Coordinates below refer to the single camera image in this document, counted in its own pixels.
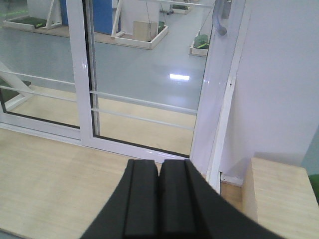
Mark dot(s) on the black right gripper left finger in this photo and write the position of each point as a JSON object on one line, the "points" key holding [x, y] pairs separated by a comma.
{"points": [[131, 211]]}

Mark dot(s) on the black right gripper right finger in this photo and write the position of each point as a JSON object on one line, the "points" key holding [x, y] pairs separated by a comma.
{"points": [[191, 209]]}

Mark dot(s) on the wooden box beyond glass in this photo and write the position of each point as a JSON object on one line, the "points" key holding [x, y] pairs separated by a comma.
{"points": [[144, 30]]}

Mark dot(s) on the white edged tray right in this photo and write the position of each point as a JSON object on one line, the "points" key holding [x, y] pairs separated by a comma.
{"points": [[197, 52]]}

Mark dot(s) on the grey door handle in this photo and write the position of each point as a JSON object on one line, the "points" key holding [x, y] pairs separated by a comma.
{"points": [[221, 11]]}

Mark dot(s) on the blue door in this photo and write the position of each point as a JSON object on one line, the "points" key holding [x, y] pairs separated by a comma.
{"points": [[102, 15]]}

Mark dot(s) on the green sandbag beyond glass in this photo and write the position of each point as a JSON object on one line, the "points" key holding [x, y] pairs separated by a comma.
{"points": [[201, 42]]}

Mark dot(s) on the fixed white framed glass panel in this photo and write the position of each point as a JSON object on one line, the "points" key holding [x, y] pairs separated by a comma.
{"points": [[37, 72]]}

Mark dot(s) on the white door frame post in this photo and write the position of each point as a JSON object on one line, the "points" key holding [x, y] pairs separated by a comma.
{"points": [[213, 176]]}

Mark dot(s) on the white framed sliding glass door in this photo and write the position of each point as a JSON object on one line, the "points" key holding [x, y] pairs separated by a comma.
{"points": [[213, 86]]}

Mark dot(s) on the light wooden box right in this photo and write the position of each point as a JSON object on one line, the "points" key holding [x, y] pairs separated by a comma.
{"points": [[280, 197]]}

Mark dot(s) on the white edged wooden tray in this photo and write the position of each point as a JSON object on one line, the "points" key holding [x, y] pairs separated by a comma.
{"points": [[125, 39]]}

